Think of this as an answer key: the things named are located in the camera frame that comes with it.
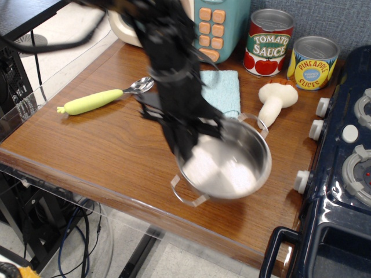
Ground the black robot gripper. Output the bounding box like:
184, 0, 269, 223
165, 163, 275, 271
133, 75, 225, 163

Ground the small stainless steel pot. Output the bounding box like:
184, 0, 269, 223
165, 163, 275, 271
170, 113, 272, 207

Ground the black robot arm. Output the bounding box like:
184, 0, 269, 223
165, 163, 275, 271
79, 1, 223, 160

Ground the light blue folded cloth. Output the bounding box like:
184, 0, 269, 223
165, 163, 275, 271
200, 70, 241, 119

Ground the plush white mushroom toy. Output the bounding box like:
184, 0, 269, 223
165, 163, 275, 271
258, 78, 299, 129

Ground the teal toy microwave oven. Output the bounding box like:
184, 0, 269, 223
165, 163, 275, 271
108, 1, 250, 70

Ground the white stove knob lower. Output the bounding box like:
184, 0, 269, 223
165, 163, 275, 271
293, 170, 310, 194

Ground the white stove knob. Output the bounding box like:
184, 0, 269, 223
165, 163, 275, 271
309, 120, 324, 141
293, 170, 310, 194
315, 97, 330, 118

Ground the white stove knob middle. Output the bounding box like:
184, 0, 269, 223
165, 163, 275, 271
309, 120, 324, 141

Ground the tomato sauce can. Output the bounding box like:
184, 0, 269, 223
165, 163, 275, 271
243, 9, 294, 76

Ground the white stove knob upper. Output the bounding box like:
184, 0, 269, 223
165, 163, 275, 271
315, 97, 330, 118

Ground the pineapple slices can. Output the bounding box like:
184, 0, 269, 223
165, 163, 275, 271
286, 36, 340, 91

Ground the dark blue toy stove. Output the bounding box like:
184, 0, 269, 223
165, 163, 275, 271
260, 46, 370, 277

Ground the black desk at left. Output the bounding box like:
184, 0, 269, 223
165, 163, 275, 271
0, 0, 75, 50

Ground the spoon with yellow-green handle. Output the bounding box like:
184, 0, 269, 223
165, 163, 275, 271
56, 76, 154, 116

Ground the blue cable on floor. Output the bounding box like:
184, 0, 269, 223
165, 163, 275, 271
57, 202, 103, 278

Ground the black cable on floor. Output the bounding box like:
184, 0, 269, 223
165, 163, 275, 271
49, 202, 102, 278

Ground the black table leg frame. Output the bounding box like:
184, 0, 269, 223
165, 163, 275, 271
1, 173, 95, 277

